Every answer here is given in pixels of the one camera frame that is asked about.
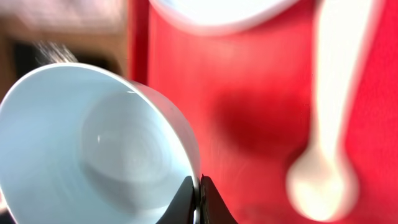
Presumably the black waste tray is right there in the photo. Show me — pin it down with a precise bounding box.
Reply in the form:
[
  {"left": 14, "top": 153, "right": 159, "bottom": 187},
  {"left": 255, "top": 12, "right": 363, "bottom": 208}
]
[{"left": 11, "top": 40, "right": 122, "bottom": 79}]

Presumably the white plastic spoon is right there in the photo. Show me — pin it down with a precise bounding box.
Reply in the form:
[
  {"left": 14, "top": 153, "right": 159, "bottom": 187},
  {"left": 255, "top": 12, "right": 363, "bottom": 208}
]
[{"left": 286, "top": 0, "right": 383, "bottom": 222}]

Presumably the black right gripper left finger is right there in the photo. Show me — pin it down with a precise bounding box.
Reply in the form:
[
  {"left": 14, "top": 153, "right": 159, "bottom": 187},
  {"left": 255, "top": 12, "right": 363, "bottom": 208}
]
[{"left": 156, "top": 176, "right": 195, "bottom": 224}]

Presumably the red serving tray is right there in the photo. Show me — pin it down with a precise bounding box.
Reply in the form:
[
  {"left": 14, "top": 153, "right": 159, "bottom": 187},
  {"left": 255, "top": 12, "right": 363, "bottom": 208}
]
[{"left": 129, "top": 1, "right": 397, "bottom": 223}]

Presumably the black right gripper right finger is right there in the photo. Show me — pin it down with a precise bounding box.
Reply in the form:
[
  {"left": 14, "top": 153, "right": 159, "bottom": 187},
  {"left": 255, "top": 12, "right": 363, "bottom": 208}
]
[{"left": 200, "top": 175, "right": 238, "bottom": 224}]

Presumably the light blue rice bowl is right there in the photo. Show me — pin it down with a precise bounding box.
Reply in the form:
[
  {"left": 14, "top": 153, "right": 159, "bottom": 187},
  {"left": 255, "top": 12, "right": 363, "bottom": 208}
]
[{"left": 1, "top": 63, "right": 200, "bottom": 224}]

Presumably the light blue plate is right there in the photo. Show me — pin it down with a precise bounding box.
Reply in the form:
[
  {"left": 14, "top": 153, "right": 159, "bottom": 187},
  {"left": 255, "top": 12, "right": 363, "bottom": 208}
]
[{"left": 150, "top": 0, "right": 297, "bottom": 36}]

